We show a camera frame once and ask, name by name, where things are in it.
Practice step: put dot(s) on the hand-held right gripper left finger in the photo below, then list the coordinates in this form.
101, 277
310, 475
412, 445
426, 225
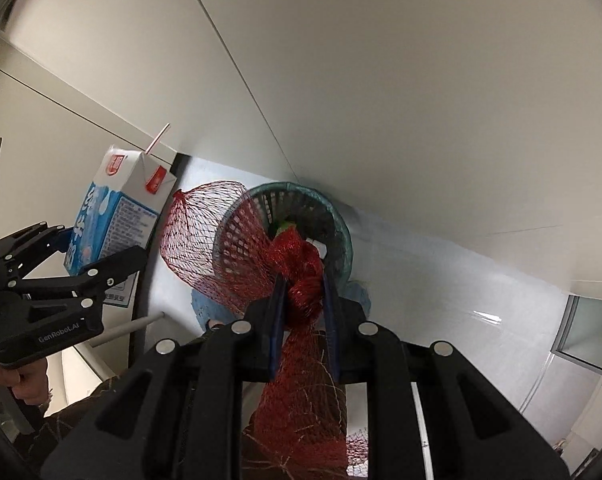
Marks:
278, 320

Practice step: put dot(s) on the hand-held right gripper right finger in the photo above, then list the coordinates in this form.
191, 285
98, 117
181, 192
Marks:
331, 325

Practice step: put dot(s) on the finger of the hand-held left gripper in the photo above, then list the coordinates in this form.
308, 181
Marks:
31, 241
116, 265

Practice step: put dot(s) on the blue white milk carton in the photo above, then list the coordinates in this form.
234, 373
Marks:
126, 210

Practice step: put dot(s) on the red mesh bag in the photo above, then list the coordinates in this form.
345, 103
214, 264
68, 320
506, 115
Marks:
301, 265

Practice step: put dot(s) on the dark plastic trash bin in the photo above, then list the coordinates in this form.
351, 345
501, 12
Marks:
331, 215

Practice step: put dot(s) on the pink striped straw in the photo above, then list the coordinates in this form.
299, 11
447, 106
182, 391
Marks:
157, 139

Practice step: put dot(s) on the person's left hand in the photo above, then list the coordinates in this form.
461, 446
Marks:
31, 385

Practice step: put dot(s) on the blue clog shoe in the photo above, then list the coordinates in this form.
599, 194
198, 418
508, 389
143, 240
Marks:
206, 305
358, 302

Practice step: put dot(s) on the grey metal bar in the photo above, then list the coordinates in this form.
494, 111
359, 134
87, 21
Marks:
126, 329

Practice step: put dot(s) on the glass door panel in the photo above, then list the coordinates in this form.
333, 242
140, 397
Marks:
591, 335

